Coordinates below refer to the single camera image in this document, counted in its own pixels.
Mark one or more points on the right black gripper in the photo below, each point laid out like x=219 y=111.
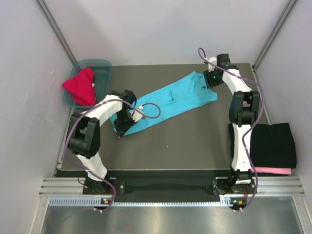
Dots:
x=207 y=75

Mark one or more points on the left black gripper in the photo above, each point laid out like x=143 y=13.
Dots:
x=121 y=129

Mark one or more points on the cyan t shirt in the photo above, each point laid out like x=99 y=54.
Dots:
x=174 y=99

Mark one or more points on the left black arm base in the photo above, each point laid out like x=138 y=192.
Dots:
x=97 y=186

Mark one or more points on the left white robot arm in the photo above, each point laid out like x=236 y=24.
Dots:
x=84 y=127

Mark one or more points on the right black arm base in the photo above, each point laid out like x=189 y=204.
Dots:
x=234 y=187

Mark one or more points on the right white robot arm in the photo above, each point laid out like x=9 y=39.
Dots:
x=243 y=112

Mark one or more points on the red t shirt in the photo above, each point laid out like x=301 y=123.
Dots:
x=81 y=88

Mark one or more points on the teal plastic basket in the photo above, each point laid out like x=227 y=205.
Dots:
x=101 y=83

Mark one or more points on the black folded t shirt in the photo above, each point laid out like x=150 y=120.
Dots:
x=273 y=146

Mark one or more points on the pink folded t shirt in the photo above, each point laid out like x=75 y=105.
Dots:
x=280 y=171

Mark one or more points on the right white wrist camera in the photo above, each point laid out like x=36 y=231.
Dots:
x=212 y=63

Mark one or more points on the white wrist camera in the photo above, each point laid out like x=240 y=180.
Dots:
x=136 y=116
x=212 y=63

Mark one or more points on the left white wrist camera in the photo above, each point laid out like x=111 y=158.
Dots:
x=136 y=116

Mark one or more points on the right aluminium corner post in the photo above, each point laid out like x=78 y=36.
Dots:
x=274 y=33

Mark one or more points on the aluminium corner post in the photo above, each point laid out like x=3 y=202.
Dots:
x=274 y=33
x=56 y=30

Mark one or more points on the grey slotted cable duct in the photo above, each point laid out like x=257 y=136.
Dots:
x=104 y=202

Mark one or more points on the aluminium front rail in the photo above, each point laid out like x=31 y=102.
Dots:
x=264 y=185

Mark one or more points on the left aluminium corner post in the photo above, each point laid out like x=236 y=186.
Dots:
x=56 y=30

